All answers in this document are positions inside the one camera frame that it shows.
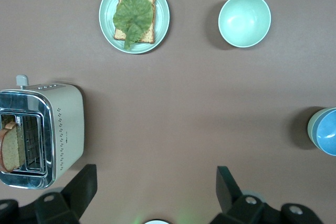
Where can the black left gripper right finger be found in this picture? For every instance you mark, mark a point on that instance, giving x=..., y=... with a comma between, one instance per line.
x=233, y=203

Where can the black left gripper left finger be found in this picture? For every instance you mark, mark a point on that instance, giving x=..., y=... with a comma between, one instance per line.
x=78, y=195

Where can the light green bowl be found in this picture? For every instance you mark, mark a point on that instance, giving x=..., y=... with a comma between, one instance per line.
x=244, y=20
x=311, y=129

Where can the blue bowl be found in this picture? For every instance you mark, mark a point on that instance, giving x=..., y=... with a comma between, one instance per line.
x=328, y=132

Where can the beige and chrome toaster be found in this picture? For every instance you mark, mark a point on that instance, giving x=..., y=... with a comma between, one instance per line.
x=71, y=119

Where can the bread slice in toaster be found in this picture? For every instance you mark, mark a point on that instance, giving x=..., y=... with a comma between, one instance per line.
x=10, y=148

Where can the toast slice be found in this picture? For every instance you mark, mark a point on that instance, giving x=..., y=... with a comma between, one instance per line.
x=148, y=36

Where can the light green plate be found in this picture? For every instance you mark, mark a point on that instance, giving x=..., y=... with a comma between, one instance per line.
x=106, y=11

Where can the green lettuce leaf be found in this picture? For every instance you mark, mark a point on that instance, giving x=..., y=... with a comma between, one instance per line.
x=134, y=14

